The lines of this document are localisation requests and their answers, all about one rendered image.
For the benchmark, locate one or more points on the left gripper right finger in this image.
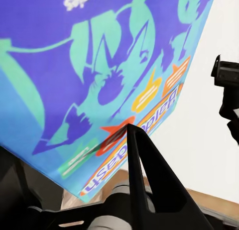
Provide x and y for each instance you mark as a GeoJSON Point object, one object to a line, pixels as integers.
{"type": "Point", "coordinates": [177, 209]}

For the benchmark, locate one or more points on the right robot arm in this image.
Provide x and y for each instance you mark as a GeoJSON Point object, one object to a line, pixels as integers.
{"type": "Point", "coordinates": [226, 75]}

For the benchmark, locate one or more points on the sliding door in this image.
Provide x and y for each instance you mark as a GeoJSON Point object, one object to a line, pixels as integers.
{"type": "Point", "coordinates": [220, 205]}

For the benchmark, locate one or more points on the board game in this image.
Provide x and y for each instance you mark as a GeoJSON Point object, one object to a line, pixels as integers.
{"type": "Point", "coordinates": [75, 73]}

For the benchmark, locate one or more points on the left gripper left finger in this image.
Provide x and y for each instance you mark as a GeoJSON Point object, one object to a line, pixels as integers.
{"type": "Point", "coordinates": [6, 160]}

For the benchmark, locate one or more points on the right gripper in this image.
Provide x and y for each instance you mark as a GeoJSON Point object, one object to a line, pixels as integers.
{"type": "Point", "coordinates": [229, 80]}

